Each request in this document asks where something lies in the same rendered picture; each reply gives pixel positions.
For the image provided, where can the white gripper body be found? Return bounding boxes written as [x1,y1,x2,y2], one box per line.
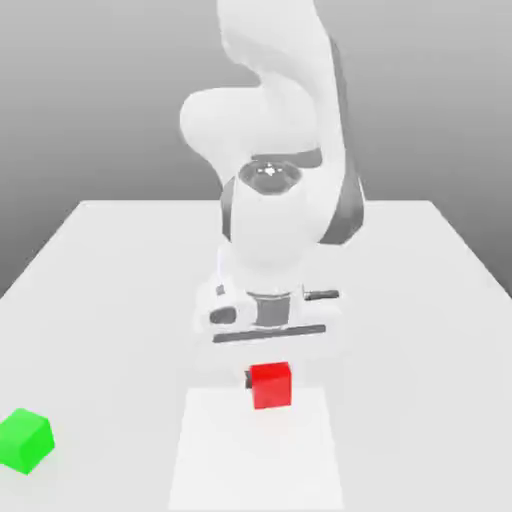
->
[210,322,330,363]

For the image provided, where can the small red cube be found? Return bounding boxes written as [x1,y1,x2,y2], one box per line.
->
[248,361,293,411]

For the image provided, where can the small green cube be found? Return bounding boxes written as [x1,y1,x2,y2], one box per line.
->
[0,407,56,476]

